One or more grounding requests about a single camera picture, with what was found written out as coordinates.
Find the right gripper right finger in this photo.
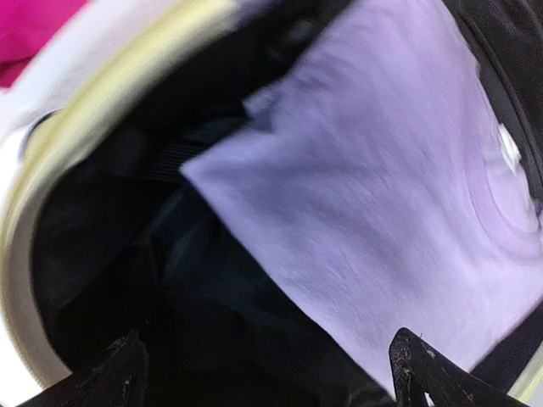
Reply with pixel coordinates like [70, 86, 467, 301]
[389, 328, 535, 406]

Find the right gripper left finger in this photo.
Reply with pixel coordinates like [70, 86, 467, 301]
[25, 331, 149, 407]

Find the pale yellow hard suitcase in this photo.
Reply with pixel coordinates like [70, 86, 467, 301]
[1, 1, 542, 406]

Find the purple cloth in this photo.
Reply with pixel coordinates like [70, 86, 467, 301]
[182, 1, 542, 389]

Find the red cloth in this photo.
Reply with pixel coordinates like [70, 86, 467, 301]
[0, 0, 87, 88]

